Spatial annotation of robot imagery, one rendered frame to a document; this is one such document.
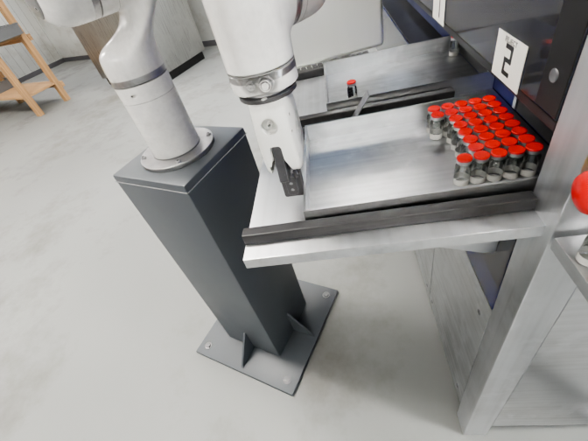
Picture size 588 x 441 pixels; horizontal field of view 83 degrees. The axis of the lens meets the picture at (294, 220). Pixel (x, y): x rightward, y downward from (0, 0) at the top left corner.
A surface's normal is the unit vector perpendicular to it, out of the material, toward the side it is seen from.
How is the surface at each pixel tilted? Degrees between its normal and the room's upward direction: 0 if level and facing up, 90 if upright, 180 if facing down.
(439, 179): 0
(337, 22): 90
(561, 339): 90
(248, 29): 91
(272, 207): 0
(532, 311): 90
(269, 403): 0
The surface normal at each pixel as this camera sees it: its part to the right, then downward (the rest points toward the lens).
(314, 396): -0.22, -0.71
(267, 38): 0.47, 0.53
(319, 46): 0.10, 0.66
